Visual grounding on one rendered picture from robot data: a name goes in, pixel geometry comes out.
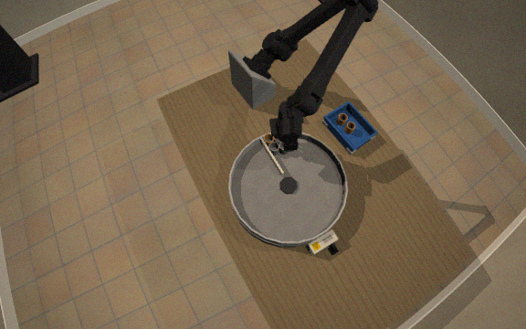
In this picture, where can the bronze bushing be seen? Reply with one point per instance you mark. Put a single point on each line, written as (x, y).
(343, 117)
(347, 129)
(268, 136)

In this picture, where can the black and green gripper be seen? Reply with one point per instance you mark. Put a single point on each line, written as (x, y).
(272, 123)

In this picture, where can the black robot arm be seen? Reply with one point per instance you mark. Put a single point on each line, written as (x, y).
(281, 44)

